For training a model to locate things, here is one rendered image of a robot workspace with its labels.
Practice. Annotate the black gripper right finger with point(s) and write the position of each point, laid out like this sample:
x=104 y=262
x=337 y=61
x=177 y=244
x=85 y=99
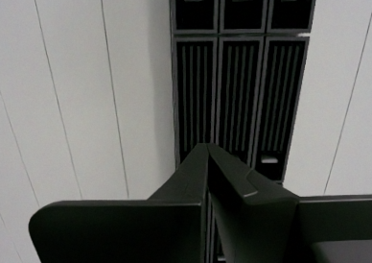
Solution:
x=258 y=222

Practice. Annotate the white rack cabinet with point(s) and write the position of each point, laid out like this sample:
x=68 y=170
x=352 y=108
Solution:
x=87 y=106

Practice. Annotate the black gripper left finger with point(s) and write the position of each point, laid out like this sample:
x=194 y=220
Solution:
x=167 y=228

